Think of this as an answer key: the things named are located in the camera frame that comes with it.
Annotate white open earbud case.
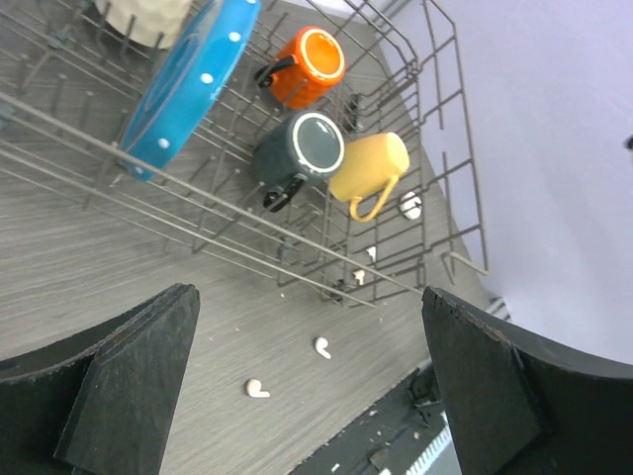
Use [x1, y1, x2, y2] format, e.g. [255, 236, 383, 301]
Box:
[399, 191, 422, 221]

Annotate cream ribbed mug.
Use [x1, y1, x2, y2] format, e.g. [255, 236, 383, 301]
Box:
[94, 0, 192, 49]

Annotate white earbud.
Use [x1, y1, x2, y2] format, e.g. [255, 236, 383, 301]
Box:
[245, 378, 270, 399]
[352, 269, 365, 286]
[314, 336, 331, 359]
[366, 245, 377, 262]

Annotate grey mug black handle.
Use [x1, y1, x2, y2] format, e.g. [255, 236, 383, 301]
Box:
[251, 111, 345, 213]

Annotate blue polka dot plate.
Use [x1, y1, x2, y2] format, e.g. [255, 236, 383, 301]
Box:
[120, 0, 261, 181]

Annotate white slotted cable duct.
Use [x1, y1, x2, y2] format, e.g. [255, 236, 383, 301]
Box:
[406, 412, 461, 475]

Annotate yellow mug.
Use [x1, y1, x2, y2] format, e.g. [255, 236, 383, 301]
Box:
[328, 132, 410, 223]

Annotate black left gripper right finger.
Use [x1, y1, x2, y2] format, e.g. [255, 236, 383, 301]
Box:
[421, 286, 632, 474]

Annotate orange mug black handle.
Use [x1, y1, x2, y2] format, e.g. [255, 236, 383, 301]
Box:
[254, 26, 346, 110]

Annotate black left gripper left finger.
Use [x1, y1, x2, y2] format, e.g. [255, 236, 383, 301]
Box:
[1, 283, 201, 474]

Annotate grey wire dish rack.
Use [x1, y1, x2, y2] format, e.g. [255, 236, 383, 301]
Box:
[1, 1, 488, 307]

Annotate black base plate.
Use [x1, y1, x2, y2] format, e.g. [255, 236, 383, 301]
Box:
[292, 362, 445, 474]

